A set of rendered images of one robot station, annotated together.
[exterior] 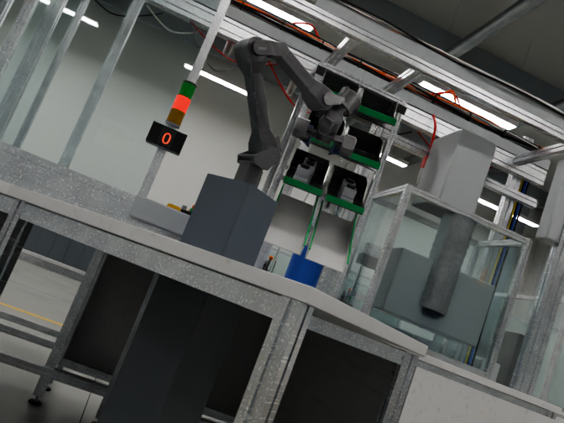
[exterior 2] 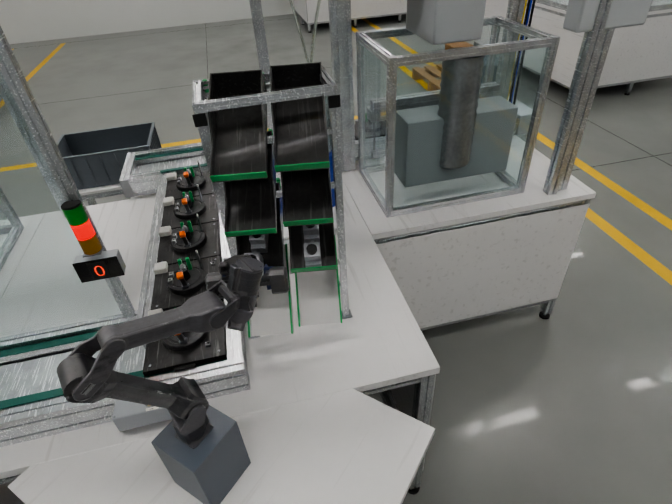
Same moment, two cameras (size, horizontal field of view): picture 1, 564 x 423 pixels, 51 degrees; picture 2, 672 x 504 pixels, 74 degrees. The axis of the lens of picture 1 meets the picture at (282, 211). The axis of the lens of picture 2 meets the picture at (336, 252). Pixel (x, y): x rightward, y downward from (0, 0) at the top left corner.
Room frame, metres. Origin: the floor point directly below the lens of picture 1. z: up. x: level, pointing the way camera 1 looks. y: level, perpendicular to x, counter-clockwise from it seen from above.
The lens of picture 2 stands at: (0.90, -0.25, 2.01)
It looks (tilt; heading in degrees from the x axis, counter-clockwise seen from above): 38 degrees down; 0
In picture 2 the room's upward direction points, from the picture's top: 4 degrees counter-clockwise
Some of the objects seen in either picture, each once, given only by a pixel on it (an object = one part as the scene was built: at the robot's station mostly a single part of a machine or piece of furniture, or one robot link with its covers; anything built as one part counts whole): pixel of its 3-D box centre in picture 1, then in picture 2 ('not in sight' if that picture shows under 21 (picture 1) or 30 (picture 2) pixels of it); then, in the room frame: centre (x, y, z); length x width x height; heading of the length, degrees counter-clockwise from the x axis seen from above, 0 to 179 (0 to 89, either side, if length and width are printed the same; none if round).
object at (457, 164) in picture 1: (441, 221); (445, 52); (2.82, -0.75, 1.50); 0.38 x 0.21 x 0.88; 11
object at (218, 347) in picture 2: not in sight; (186, 335); (1.86, 0.24, 0.96); 0.24 x 0.24 x 0.02; 11
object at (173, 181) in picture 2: not in sight; (189, 176); (2.84, 0.43, 1.01); 0.24 x 0.24 x 0.13; 11
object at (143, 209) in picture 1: (169, 219); (156, 405); (1.64, 0.28, 0.93); 0.21 x 0.07 x 0.06; 101
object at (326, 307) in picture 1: (222, 272); (227, 459); (1.51, 0.08, 0.84); 0.90 x 0.70 x 0.03; 56
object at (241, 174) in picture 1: (248, 177); (191, 423); (1.47, 0.11, 1.09); 0.07 x 0.07 x 0.06; 56
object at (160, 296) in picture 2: not in sight; (184, 272); (2.12, 0.29, 1.01); 0.24 x 0.24 x 0.13; 11
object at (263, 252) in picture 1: (297, 164); (260, 38); (3.02, 0.02, 1.56); 0.04 x 0.04 x 1.39; 11
